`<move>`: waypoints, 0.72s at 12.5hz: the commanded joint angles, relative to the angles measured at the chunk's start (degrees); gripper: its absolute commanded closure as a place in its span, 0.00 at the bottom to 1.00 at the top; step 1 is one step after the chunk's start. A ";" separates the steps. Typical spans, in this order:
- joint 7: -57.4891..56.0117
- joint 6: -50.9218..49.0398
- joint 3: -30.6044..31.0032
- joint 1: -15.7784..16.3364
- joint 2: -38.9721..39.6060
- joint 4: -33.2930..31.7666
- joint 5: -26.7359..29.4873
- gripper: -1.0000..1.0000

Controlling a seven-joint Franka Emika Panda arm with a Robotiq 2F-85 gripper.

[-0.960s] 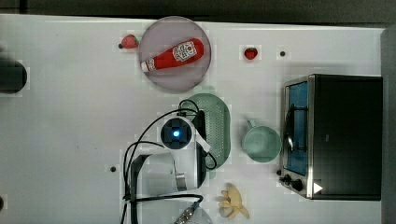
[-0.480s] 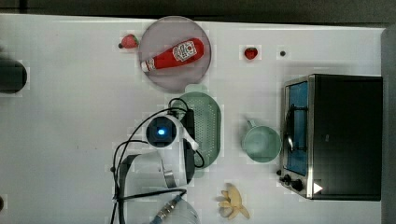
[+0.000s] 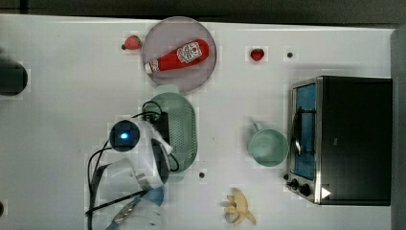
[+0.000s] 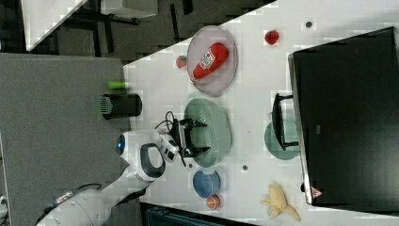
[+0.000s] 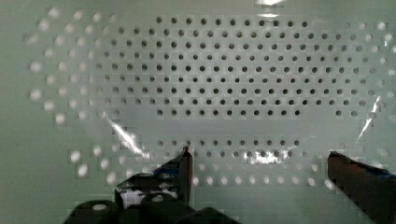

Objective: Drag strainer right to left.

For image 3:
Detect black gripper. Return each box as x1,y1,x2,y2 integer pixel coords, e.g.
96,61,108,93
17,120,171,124
143,111,169,143

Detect green plastic strainer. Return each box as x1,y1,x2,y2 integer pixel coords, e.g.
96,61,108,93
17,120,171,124
143,92,197,173

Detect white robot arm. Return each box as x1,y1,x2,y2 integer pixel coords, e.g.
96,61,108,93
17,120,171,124
85,111,172,230

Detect blue bowl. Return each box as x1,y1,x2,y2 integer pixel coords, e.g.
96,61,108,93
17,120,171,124
142,187,165,206

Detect red ketchup bottle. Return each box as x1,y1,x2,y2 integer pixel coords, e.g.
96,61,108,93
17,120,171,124
145,39,210,74

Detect strawberry near plate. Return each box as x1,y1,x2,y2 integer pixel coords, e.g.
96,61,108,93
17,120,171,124
122,35,143,50

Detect clear pink plate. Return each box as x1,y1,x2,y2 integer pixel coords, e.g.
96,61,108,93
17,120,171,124
142,16,217,92

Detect green mug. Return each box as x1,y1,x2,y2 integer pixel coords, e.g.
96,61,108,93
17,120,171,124
247,123,289,167

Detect peeled banana toy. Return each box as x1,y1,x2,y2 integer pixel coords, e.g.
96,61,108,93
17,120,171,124
224,190,257,226

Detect strawberry near oven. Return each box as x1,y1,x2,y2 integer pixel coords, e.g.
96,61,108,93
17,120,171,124
250,49,265,61

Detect black toaster oven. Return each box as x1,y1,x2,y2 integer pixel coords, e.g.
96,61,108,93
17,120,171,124
284,76,393,206

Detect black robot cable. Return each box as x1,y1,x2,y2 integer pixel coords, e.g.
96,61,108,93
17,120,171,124
85,100,180,230

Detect black cylinder mount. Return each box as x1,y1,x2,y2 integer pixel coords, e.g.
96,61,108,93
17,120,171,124
0,61,28,96

